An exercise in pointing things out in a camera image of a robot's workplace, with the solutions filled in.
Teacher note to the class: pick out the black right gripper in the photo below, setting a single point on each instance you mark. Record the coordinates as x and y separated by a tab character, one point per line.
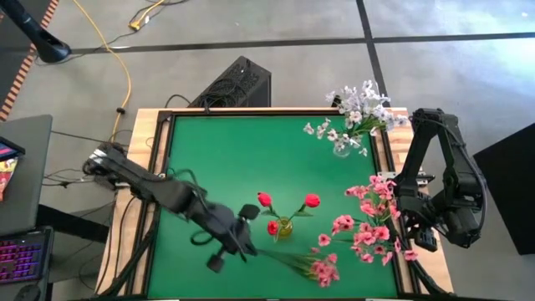
428	234

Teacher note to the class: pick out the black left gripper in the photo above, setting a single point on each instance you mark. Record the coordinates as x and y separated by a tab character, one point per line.
229	236

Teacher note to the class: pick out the pink artificial flower bunch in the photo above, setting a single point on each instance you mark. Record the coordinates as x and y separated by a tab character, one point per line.
324	271
368	238
378	190

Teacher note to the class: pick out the white artificial flower bunch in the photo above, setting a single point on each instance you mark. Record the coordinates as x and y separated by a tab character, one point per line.
368	98
332	134

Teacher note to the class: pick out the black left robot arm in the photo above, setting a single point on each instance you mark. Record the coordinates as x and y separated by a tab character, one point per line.
159	190

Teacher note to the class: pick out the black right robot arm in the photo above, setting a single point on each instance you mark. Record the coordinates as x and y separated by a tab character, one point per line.
455	167

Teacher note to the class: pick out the yellow embossed glass vase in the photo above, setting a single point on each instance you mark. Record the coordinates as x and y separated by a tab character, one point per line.
286	229

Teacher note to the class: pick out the clear ribbed glass vase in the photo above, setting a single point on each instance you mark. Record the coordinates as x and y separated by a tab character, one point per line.
342	151

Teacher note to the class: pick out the green table mat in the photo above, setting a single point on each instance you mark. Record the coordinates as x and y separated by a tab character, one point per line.
234	159

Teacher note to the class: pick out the large black box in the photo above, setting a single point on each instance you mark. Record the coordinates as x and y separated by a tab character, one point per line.
510	192

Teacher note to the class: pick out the small black clamp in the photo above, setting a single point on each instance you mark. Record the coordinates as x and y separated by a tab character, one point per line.
334	101

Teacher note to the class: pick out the black computer tower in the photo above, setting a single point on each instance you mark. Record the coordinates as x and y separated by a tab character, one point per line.
238	81

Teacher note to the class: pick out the black computer mouse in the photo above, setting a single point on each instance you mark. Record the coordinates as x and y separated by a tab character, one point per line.
28	294

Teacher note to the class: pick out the backlit keyboard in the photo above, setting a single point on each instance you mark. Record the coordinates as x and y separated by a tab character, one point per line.
23	257

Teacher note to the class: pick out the grey side desk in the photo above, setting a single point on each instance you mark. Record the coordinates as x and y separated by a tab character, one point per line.
29	175

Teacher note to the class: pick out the colourful packet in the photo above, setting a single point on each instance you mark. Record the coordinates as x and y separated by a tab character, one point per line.
7	180

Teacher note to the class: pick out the black tablet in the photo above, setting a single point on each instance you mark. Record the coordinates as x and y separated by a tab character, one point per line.
8	148

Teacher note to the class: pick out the orange striped floor tape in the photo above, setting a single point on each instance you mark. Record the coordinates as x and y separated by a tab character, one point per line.
18	83

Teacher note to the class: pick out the black stand leg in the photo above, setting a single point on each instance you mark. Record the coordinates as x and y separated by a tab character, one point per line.
46	44

